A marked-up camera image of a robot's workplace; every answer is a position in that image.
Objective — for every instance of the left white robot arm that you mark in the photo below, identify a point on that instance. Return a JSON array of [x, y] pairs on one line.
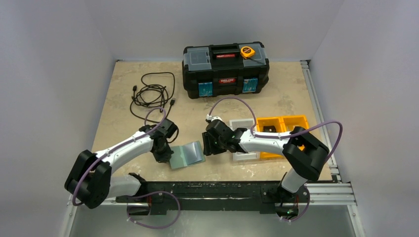
[[91, 179]]

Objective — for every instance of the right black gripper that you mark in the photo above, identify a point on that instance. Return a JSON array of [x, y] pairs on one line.
[[209, 143]]

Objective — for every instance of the white plastic bin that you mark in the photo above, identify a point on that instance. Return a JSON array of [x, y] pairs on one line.
[[243, 123]]

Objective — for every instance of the aluminium frame rail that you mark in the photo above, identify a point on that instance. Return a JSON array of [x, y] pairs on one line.
[[337, 192]]

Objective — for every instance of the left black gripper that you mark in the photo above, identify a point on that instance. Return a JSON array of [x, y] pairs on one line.
[[161, 157]]

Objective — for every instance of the teal card holder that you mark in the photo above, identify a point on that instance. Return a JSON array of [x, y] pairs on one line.
[[186, 155]]

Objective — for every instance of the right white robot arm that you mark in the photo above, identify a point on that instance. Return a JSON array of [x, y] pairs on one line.
[[304, 152]]

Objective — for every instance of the black item in orange bin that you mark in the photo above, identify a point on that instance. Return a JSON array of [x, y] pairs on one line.
[[270, 129]]

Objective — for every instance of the black plastic toolbox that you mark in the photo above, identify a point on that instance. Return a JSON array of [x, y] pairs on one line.
[[216, 70]]

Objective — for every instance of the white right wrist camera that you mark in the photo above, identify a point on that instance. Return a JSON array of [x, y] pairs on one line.
[[210, 118]]

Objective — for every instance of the orange plastic bin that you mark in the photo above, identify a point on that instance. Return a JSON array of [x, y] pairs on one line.
[[284, 123]]

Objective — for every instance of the yellow tape measure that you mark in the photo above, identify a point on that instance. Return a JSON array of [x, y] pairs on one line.
[[247, 52]]

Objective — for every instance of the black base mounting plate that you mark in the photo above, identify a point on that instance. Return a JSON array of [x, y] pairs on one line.
[[264, 197]]

